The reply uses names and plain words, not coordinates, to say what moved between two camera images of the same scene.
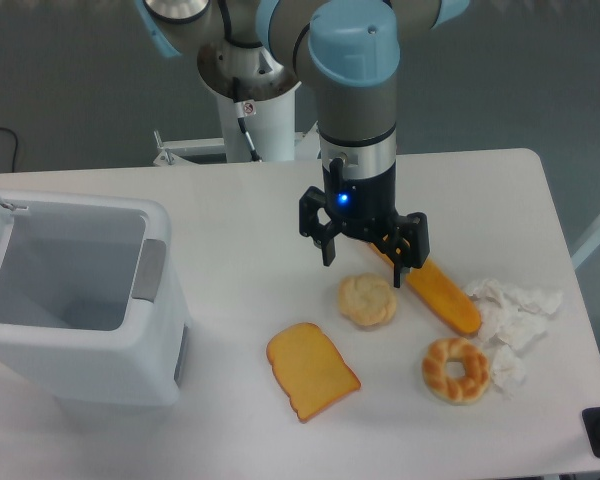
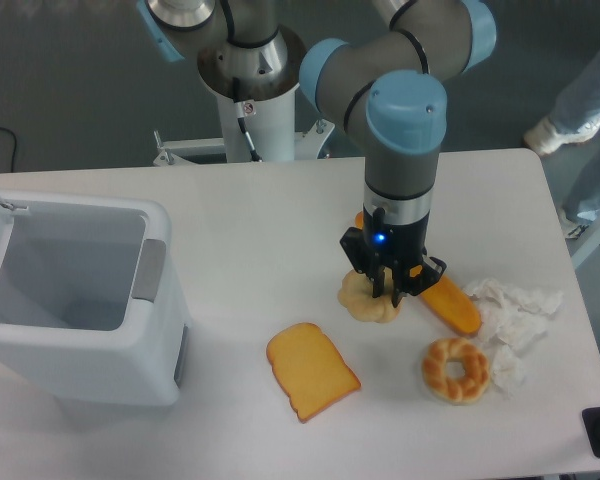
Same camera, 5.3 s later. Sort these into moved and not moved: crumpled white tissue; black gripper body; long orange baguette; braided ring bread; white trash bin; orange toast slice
Moved: black gripper body
Not moved: white trash bin; long orange baguette; orange toast slice; braided ring bread; crumpled white tissue
